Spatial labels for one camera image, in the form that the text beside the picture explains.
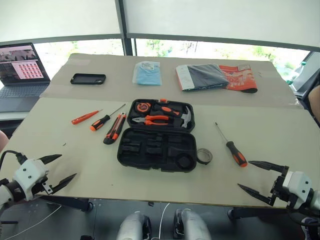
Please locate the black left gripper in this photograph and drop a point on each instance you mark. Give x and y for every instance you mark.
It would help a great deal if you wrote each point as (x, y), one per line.
(38, 185)

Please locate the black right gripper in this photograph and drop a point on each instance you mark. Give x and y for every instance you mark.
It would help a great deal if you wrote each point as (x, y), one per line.
(277, 187)

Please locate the long black orange screwdriver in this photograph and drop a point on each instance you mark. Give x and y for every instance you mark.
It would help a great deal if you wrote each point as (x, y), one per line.
(236, 155)

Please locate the orange voltage tester screwdriver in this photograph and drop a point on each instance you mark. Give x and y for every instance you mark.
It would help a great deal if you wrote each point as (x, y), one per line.
(82, 118)

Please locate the black electrical tape roll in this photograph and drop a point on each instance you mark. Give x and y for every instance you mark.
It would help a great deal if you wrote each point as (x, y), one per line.
(204, 161)

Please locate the short black orange screwdriver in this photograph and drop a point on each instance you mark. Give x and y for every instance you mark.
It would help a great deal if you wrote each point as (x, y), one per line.
(100, 123)

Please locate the black orange utility knife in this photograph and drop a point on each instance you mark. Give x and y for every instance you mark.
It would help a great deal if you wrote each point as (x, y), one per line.
(115, 130)

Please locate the black tool case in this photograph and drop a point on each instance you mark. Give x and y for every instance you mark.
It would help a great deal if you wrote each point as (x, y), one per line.
(150, 160)

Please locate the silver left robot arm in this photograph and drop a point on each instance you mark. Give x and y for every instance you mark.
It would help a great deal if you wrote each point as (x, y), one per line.
(3, 193)

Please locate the black table base bar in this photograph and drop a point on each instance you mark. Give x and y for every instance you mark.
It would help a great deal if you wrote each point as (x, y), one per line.
(70, 201)
(257, 213)

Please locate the person with bare leg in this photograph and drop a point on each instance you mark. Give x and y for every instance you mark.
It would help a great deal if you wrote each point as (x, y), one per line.
(3, 142)

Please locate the white side desk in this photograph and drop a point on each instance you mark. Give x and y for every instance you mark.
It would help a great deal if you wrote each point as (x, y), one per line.
(12, 115)

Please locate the silver rounded robot leg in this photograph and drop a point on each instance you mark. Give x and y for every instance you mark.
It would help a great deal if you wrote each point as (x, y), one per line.
(132, 225)
(192, 225)

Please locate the dark grey open laptop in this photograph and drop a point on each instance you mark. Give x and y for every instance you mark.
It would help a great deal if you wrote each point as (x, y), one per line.
(22, 87)

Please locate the person in dark clothes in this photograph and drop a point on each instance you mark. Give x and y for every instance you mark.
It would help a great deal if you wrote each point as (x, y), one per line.
(315, 100)

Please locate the black phone case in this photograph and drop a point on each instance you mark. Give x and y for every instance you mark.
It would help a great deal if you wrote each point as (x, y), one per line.
(87, 79)

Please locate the orange black tape measure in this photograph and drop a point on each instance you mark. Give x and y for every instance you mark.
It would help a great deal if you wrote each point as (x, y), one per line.
(142, 107)

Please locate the clear plastic bottle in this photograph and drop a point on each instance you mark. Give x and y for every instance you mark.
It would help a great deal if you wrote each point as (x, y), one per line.
(298, 71)

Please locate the claw hammer orange black grip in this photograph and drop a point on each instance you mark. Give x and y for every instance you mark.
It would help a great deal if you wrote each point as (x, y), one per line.
(172, 111)

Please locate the dark grey chair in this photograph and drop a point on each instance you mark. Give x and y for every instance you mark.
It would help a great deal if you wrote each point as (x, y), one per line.
(310, 72)

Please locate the dark folded cloth package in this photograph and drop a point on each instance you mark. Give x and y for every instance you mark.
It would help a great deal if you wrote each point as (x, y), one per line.
(205, 76)

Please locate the light blue plastic packet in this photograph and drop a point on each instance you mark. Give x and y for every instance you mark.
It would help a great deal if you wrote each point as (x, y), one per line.
(147, 76)

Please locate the white roller blind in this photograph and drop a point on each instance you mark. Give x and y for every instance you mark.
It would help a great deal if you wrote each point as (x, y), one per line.
(60, 17)
(225, 17)

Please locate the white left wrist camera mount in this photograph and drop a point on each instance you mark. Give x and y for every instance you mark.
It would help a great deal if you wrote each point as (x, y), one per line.
(27, 175)

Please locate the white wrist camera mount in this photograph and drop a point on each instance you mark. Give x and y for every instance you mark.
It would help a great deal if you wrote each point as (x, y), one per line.
(27, 175)
(297, 185)

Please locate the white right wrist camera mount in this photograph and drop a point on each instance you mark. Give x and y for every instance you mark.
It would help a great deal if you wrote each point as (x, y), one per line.
(297, 185)

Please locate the dark window frame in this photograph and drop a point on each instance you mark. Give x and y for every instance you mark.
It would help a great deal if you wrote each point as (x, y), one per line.
(126, 42)

